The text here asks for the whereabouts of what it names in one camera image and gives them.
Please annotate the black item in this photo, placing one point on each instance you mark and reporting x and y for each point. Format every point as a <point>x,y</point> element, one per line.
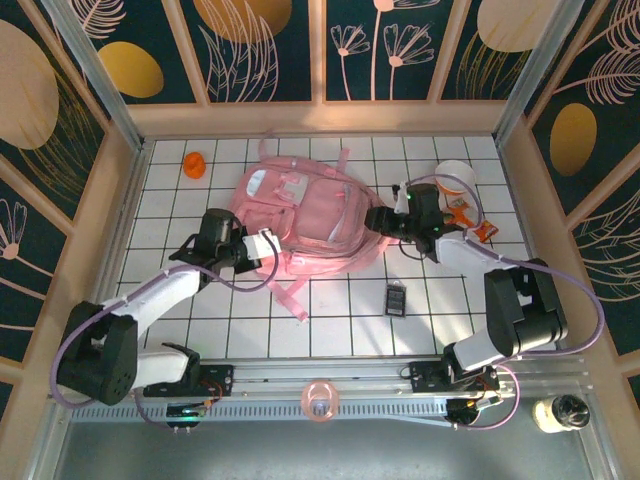
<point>393,300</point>

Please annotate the pink student backpack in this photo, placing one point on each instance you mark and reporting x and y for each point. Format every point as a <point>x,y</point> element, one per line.
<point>320,220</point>

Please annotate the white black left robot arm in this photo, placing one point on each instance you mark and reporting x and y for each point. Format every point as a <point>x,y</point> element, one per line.
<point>155,295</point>

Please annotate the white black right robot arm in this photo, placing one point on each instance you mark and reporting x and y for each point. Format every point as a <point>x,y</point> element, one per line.
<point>465,252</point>

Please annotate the orange snack packet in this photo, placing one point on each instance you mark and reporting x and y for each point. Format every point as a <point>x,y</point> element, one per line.
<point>482,231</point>

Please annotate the small orange cup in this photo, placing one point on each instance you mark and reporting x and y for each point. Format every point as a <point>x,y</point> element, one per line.
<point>194,166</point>

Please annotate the black controller board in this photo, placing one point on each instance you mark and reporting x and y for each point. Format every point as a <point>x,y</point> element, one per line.
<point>465,412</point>
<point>185,412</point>

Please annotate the pink tape roll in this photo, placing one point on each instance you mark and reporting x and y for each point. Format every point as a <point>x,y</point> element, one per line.
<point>312,402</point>

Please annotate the white bottle black cap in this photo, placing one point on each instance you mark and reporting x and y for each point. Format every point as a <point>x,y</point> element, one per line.
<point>560,412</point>

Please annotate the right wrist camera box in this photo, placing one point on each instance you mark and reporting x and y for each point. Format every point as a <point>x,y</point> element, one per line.
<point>401,200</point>

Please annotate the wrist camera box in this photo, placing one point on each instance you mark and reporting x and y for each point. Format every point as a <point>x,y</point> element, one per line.
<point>257,245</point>
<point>401,200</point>

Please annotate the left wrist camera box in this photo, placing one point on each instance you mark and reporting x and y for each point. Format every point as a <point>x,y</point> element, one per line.
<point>257,245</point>

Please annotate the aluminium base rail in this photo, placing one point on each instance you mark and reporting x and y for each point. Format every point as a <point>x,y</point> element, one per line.
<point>350,372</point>

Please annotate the aluminium frame post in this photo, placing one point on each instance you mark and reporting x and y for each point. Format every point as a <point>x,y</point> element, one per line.
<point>102,85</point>
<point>541,75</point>

